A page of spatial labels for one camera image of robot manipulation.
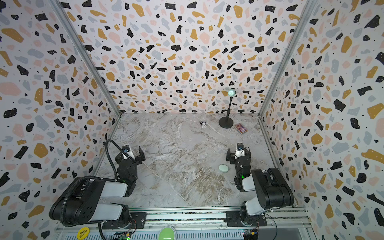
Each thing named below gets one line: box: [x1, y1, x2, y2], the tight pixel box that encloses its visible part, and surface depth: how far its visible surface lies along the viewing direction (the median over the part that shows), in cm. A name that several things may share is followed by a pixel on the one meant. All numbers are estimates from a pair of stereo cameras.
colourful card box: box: [234, 123, 248, 135], surface depth 115 cm
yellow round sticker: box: [77, 227, 90, 240], surface depth 71 cm
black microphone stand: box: [218, 89, 236, 129], surface depth 118 cm
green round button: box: [158, 225, 177, 240], surface depth 70 cm
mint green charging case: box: [218, 164, 229, 173], surface depth 94 cm
